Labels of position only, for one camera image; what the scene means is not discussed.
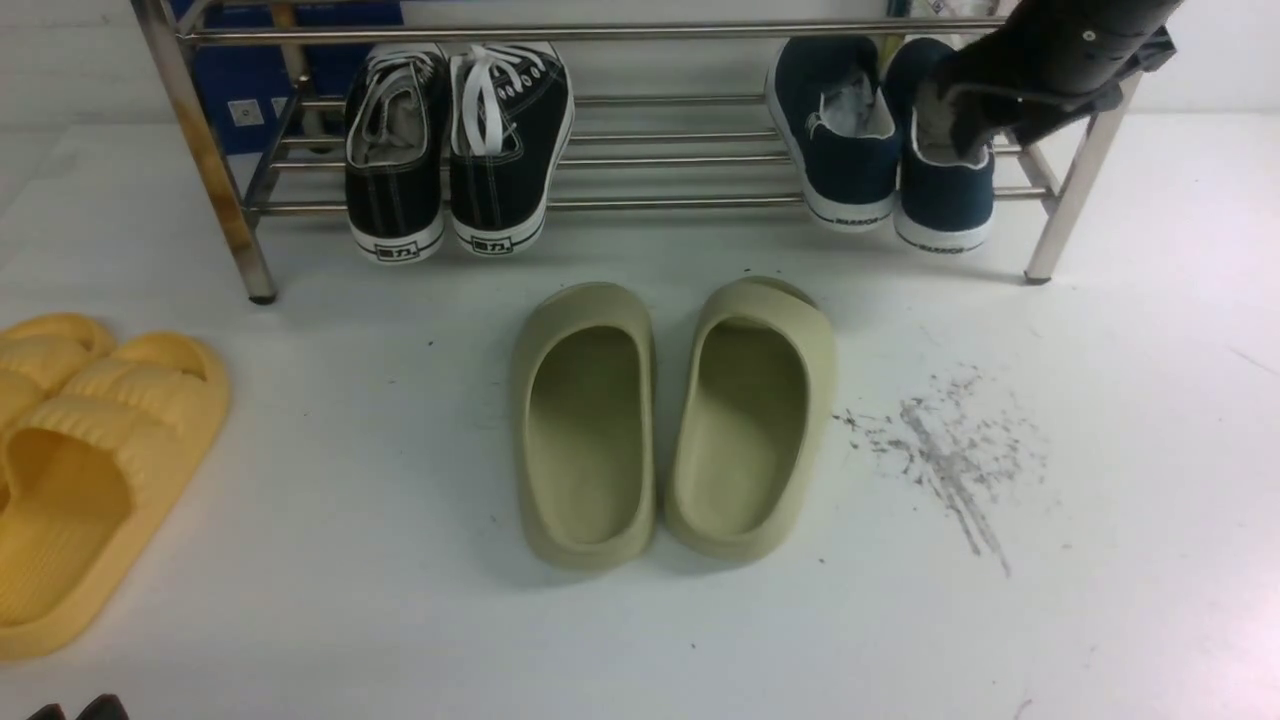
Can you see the black canvas sneaker left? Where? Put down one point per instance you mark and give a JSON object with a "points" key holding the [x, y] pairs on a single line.
{"points": [[398, 114]]}

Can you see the yellow ridged slipper far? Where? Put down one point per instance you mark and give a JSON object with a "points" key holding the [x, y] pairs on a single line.
{"points": [[41, 354]]}

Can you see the yellow ridged slipper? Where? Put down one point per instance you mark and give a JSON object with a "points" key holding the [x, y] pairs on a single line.
{"points": [[41, 354], [92, 473]]}

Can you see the black canvas sneaker right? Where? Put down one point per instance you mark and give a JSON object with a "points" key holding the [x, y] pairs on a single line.
{"points": [[513, 110]]}

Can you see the olive green slipper right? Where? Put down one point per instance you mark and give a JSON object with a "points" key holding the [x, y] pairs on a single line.
{"points": [[762, 383]]}

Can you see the blue box behind rack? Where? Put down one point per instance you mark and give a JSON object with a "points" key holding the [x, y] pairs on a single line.
{"points": [[244, 88]]}

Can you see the stainless steel shoe rack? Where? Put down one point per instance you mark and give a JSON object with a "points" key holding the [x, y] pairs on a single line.
{"points": [[301, 171]]}

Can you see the white printed poster board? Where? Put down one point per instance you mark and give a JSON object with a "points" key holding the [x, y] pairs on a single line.
{"points": [[942, 8]]}

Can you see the yellow ridged slipper near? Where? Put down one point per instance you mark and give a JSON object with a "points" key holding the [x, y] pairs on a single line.
{"points": [[92, 473]]}

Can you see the olive green slipper left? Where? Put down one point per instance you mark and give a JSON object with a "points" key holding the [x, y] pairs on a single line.
{"points": [[582, 388]]}

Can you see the black object bottom corner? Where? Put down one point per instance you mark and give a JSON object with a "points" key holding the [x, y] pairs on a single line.
{"points": [[103, 707]]}

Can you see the olive green slipper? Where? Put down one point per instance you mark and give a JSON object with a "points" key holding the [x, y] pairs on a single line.
{"points": [[582, 388], [762, 383]]}

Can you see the black canvas sneaker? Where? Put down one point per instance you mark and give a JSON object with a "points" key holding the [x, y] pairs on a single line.
{"points": [[398, 114], [513, 110]]}

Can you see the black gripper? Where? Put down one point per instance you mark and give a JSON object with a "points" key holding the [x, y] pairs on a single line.
{"points": [[1049, 64]]}

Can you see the navy slip-on shoe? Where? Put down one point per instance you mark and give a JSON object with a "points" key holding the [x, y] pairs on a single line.
{"points": [[826, 99], [946, 198]]}

